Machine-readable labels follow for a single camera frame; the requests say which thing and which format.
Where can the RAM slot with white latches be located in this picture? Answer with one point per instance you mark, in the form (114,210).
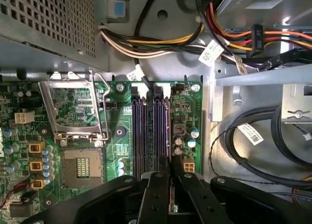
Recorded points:
(143,126)
(162,117)

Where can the grey power supply unit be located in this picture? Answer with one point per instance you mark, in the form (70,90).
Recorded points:
(48,19)

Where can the grey metal drive cage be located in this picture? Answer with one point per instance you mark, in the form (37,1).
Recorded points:
(256,7)

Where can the white four-pin power socket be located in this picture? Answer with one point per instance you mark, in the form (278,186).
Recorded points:
(24,117)

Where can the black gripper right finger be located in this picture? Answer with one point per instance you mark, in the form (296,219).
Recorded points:
(202,202)

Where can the white barcode label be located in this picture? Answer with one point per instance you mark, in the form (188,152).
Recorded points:
(132,75)
(210,53)
(251,134)

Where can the white board power connector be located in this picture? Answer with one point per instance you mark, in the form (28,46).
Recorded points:
(189,166)

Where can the grey clip with blue tab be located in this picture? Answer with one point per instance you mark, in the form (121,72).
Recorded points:
(119,8)

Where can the black and grey PC case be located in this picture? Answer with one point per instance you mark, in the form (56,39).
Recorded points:
(170,70)

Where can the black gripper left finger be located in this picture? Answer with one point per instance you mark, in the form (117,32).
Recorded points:
(156,197)

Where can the CPU socket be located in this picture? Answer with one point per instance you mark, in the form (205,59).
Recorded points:
(83,165)

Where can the green motherboard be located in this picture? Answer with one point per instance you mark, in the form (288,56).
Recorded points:
(117,107)

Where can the RAM slot with black latches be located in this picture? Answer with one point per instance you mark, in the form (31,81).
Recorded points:
(136,126)
(157,117)

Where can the metal socket cover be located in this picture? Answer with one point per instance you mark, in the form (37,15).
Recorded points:
(47,107)

